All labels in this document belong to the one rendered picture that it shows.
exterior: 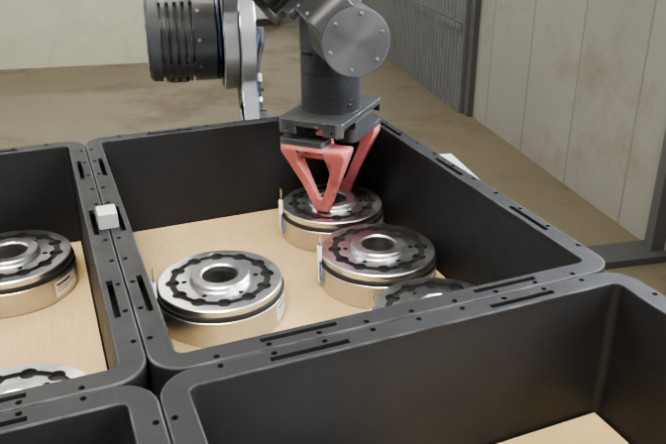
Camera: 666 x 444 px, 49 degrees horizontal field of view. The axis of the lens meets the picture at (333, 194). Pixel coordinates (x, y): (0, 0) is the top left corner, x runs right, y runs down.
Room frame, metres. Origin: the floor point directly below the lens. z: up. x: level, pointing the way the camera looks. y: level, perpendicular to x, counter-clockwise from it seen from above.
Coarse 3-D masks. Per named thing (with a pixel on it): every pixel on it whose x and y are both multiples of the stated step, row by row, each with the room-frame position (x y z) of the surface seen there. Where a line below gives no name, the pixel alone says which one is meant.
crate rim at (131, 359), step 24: (48, 144) 0.66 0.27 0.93; (72, 144) 0.66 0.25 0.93; (72, 168) 0.60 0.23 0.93; (96, 192) 0.54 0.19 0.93; (96, 240) 0.45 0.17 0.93; (96, 264) 0.42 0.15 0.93; (120, 288) 0.39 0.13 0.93; (120, 312) 0.36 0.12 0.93; (120, 336) 0.34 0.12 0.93; (120, 360) 0.31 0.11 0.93; (144, 360) 0.31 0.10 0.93; (48, 384) 0.30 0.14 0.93; (72, 384) 0.30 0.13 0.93; (96, 384) 0.30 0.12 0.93; (120, 384) 0.30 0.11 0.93; (144, 384) 0.31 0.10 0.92; (0, 408) 0.28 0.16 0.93
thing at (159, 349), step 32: (192, 128) 0.70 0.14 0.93; (224, 128) 0.71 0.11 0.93; (256, 128) 0.72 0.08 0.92; (384, 128) 0.70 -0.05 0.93; (96, 160) 0.61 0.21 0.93; (480, 192) 0.54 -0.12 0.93; (128, 224) 0.48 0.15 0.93; (544, 224) 0.48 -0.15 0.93; (128, 256) 0.43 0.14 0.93; (576, 256) 0.43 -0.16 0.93; (128, 288) 0.39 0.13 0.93; (480, 288) 0.39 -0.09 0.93; (512, 288) 0.39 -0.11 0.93; (160, 320) 0.35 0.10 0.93; (352, 320) 0.35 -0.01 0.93; (384, 320) 0.35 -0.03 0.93; (160, 352) 0.32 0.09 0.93; (192, 352) 0.32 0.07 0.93; (224, 352) 0.32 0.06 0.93; (256, 352) 0.32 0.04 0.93; (160, 384) 0.31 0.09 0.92
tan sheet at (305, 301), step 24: (240, 216) 0.71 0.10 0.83; (264, 216) 0.71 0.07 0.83; (144, 240) 0.65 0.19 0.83; (168, 240) 0.65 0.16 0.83; (192, 240) 0.65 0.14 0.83; (216, 240) 0.65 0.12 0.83; (240, 240) 0.65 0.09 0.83; (264, 240) 0.65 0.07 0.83; (144, 264) 0.60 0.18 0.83; (168, 264) 0.60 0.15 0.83; (288, 264) 0.60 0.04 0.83; (312, 264) 0.60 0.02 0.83; (288, 288) 0.56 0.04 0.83; (312, 288) 0.56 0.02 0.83; (288, 312) 0.52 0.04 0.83; (312, 312) 0.52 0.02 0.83; (336, 312) 0.52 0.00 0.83
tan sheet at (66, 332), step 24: (48, 312) 0.52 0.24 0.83; (72, 312) 0.52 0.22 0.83; (0, 336) 0.48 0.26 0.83; (24, 336) 0.48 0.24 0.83; (48, 336) 0.48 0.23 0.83; (72, 336) 0.48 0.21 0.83; (96, 336) 0.48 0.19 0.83; (0, 360) 0.45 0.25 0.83; (24, 360) 0.45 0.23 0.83; (48, 360) 0.45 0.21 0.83; (72, 360) 0.45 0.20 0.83; (96, 360) 0.45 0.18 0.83
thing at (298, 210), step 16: (304, 192) 0.70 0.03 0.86; (352, 192) 0.70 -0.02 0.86; (368, 192) 0.70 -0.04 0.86; (288, 208) 0.66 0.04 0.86; (304, 208) 0.66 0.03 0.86; (352, 208) 0.66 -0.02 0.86; (368, 208) 0.66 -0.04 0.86; (304, 224) 0.63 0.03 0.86; (320, 224) 0.62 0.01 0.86; (336, 224) 0.62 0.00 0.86; (352, 224) 0.63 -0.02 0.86
